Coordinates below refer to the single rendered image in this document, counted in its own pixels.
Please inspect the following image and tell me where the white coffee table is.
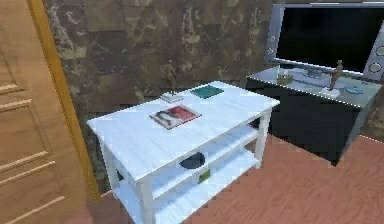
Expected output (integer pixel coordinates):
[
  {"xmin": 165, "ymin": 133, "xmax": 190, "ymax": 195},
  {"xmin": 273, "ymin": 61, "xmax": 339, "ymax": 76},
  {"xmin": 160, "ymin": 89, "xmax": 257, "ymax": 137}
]
[{"xmin": 86, "ymin": 80, "xmax": 281, "ymax": 224}]

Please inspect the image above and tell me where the small green box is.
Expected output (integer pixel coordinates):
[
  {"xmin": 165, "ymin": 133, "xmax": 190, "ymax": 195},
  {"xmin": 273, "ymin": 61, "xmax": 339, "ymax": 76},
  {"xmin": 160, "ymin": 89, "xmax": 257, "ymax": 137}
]
[{"xmin": 198, "ymin": 169, "xmax": 212, "ymax": 185}]

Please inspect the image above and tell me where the brass bowl ornament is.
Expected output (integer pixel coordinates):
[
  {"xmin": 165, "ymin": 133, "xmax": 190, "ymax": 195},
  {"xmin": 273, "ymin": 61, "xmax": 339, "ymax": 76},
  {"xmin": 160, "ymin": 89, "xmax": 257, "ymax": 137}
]
[{"xmin": 276, "ymin": 65, "xmax": 295, "ymax": 86}]

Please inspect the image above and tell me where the blue plate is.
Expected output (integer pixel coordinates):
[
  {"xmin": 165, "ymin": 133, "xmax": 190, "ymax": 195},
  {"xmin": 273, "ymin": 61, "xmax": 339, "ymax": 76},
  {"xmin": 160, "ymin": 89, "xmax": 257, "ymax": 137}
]
[{"xmin": 344, "ymin": 85, "xmax": 365, "ymax": 96}]

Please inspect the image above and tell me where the black television stand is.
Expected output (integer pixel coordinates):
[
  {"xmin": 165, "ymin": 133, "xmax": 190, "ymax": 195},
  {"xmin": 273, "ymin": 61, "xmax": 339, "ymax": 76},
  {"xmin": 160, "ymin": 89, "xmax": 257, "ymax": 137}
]
[{"xmin": 246, "ymin": 65, "xmax": 384, "ymax": 167}]

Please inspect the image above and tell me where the black bowl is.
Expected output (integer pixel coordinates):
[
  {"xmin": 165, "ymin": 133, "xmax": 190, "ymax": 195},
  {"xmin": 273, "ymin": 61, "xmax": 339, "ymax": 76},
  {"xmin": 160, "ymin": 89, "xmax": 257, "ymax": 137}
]
[{"xmin": 179, "ymin": 152, "xmax": 206, "ymax": 170}]

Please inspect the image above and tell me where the red magazine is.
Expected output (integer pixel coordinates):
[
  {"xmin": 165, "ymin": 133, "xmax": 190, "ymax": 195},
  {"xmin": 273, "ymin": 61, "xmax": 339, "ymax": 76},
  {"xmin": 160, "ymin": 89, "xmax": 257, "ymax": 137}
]
[{"xmin": 149, "ymin": 104, "xmax": 203, "ymax": 131}]

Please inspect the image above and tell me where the silver television set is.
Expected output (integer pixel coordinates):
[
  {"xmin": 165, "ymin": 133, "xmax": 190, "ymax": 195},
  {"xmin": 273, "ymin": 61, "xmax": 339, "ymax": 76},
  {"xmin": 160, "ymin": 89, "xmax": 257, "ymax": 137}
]
[{"xmin": 264, "ymin": 2, "xmax": 384, "ymax": 82}]

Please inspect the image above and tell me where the bronze figure statue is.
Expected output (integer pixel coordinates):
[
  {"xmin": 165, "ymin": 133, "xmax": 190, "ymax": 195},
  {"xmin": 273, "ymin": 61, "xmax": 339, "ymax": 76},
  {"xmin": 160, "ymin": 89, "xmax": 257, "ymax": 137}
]
[
  {"xmin": 319, "ymin": 59, "xmax": 345, "ymax": 99},
  {"xmin": 159, "ymin": 59, "xmax": 185, "ymax": 104}
]

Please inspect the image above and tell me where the brown wooden room door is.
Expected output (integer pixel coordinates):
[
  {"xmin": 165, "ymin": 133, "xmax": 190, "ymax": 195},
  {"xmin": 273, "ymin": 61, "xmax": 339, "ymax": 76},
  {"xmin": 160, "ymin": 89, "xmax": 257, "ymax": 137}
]
[{"xmin": 0, "ymin": 0, "xmax": 102, "ymax": 224}]

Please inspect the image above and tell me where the green book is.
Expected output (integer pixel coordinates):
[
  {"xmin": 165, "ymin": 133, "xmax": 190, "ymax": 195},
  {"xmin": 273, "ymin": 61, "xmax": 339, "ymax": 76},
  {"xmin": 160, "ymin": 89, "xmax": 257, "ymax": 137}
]
[{"xmin": 190, "ymin": 84, "xmax": 225, "ymax": 100}]

